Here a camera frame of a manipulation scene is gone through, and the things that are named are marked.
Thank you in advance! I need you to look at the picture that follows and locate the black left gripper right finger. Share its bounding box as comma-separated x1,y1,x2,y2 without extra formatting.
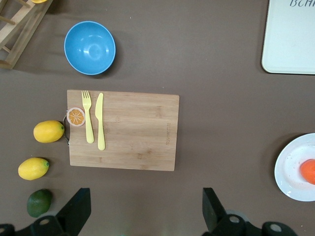
203,188,296,236

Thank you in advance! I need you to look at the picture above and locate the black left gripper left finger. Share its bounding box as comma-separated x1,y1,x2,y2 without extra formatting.
0,188,92,236

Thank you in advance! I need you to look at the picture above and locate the white round plate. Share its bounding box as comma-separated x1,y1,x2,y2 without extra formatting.
274,133,315,202

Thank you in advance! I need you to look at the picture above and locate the orange fruit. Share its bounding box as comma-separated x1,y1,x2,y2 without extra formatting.
299,158,315,185

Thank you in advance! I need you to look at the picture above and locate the green lime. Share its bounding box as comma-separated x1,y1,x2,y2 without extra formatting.
27,189,53,218

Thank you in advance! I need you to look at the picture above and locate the yellow lemon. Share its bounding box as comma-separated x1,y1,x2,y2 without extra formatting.
33,120,65,144
18,157,50,181

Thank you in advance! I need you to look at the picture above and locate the yellow plastic fork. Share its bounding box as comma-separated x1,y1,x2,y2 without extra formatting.
81,90,95,144

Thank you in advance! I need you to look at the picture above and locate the yellow plastic knife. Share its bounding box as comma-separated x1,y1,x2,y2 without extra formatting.
94,92,107,151

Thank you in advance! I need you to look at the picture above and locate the toy orange slice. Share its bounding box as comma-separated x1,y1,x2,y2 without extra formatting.
66,107,87,127

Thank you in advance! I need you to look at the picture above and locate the bamboo cutting board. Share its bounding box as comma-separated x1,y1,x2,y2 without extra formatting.
63,89,180,172

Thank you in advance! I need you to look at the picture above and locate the blue bowl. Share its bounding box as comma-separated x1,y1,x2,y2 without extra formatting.
63,21,116,76

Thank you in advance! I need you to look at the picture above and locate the wooden peg rack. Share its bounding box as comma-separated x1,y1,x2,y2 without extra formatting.
0,0,54,70

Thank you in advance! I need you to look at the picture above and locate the cream bear print tray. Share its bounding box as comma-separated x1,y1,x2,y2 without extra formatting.
261,0,315,75

